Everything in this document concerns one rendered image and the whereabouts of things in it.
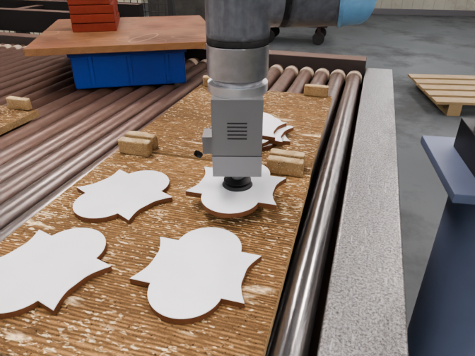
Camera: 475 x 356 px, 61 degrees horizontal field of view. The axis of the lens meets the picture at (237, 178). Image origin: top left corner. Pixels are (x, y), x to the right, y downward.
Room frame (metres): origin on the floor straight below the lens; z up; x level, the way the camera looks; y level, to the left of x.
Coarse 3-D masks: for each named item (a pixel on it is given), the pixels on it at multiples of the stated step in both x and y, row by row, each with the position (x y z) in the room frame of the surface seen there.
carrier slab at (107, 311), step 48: (288, 192) 0.51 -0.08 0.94; (144, 240) 0.40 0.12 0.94; (240, 240) 0.40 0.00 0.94; (288, 240) 0.40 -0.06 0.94; (96, 288) 0.32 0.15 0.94; (144, 288) 0.32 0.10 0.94; (0, 336) 0.25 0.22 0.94; (48, 336) 0.25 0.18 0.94; (96, 336) 0.25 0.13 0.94; (144, 336) 0.25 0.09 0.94; (192, 336) 0.25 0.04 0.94; (240, 336) 0.25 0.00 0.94
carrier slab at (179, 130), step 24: (192, 96) 0.97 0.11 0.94; (264, 96) 0.97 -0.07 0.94; (288, 96) 0.97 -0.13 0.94; (312, 96) 0.97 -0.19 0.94; (168, 120) 0.80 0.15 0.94; (192, 120) 0.80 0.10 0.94; (288, 120) 0.80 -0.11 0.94; (312, 120) 0.80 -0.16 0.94; (168, 144) 0.68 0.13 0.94; (192, 144) 0.68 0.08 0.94; (312, 144) 0.68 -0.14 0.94; (312, 168) 0.61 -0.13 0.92
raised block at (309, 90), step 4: (308, 84) 0.98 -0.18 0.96; (312, 84) 0.98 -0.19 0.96; (304, 88) 0.97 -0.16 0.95; (308, 88) 0.97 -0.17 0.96; (312, 88) 0.96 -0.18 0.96; (316, 88) 0.96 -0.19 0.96; (320, 88) 0.96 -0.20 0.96; (324, 88) 0.96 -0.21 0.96; (328, 88) 0.96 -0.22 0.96; (304, 92) 0.97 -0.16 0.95; (308, 92) 0.97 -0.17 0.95; (312, 92) 0.96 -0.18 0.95; (316, 92) 0.96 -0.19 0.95; (320, 92) 0.96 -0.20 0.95; (324, 92) 0.95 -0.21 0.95; (316, 96) 0.96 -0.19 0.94; (320, 96) 0.96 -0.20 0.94; (324, 96) 0.95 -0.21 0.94
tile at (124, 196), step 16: (112, 176) 0.55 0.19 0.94; (128, 176) 0.55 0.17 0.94; (144, 176) 0.55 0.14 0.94; (160, 176) 0.55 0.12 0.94; (80, 192) 0.51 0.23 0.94; (96, 192) 0.50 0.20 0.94; (112, 192) 0.50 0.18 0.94; (128, 192) 0.50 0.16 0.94; (144, 192) 0.50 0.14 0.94; (160, 192) 0.50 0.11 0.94; (80, 208) 0.46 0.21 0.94; (96, 208) 0.46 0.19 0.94; (112, 208) 0.46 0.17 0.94; (128, 208) 0.46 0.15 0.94; (144, 208) 0.46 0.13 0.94
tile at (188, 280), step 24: (168, 240) 0.39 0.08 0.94; (192, 240) 0.39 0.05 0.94; (216, 240) 0.39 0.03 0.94; (168, 264) 0.34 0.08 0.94; (192, 264) 0.34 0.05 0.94; (216, 264) 0.34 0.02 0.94; (240, 264) 0.34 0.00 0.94; (168, 288) 0.31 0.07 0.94; (192, 288) 0.31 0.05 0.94; (216, 288) 0.31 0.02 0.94; (240, 288) 0.31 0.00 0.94; (168, 312) 0.28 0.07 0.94; (192, 312) 0.28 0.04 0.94
